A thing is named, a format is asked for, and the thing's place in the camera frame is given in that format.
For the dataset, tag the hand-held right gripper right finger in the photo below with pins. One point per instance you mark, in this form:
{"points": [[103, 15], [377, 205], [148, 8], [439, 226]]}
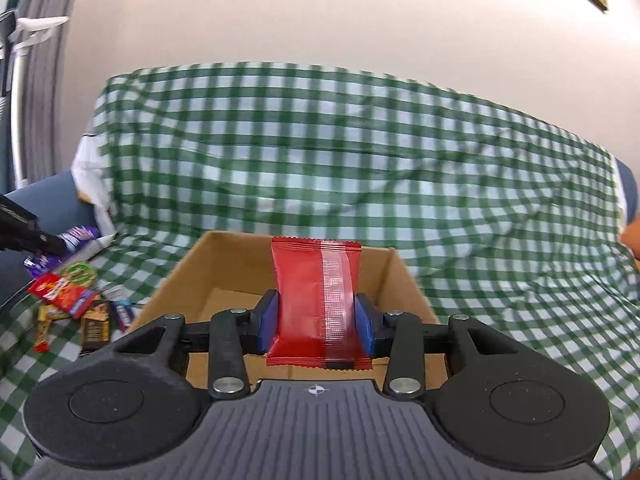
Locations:
{"points": [[365, 327]]}

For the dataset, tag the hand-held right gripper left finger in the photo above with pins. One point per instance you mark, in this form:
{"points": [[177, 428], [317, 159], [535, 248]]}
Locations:
{"points": [[269, 322]]}

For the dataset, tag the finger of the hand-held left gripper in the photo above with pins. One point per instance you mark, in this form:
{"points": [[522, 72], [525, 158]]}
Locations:
{"points": [[50, 242]]}

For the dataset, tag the cardboard box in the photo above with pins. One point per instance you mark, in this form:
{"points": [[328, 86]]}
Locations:
{"points": [[230, 265]]}

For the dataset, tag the purple snack packet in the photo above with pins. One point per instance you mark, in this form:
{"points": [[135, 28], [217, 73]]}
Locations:
{"points": [[77, 235], [41, 264]]}

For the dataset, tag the round green-labelled snack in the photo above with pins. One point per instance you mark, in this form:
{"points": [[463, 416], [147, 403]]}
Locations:
{"points": [[79, 275]]}

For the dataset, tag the red orange snack packet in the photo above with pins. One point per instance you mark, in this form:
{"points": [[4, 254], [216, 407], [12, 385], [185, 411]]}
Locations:
{"points": [[62, 295]]}

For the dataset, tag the white cloth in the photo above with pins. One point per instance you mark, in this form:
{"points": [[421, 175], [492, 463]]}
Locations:
{"points": [[90, 170]]}

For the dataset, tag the yellow red candy bar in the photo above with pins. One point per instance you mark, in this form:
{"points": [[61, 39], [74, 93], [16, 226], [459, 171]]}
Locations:
{"points": [[42, 332]]}

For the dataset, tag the dark brown chocolate bar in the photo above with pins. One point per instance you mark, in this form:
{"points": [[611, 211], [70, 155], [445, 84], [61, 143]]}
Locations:
{"points": [[96, 325]]}

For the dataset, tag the white clothes stand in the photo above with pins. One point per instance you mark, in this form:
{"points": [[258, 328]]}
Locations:
{"points": [[19, 110]]}

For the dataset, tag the grey curtain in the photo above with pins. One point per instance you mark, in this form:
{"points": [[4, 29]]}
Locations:
{"points": [[47, 85]]}

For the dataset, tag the green checkered cloth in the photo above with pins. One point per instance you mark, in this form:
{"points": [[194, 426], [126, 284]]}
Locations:
{"points": [[350, 160]]}

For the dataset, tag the orange object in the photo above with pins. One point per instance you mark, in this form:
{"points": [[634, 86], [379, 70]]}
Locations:
{"points": [[632, 240]]}

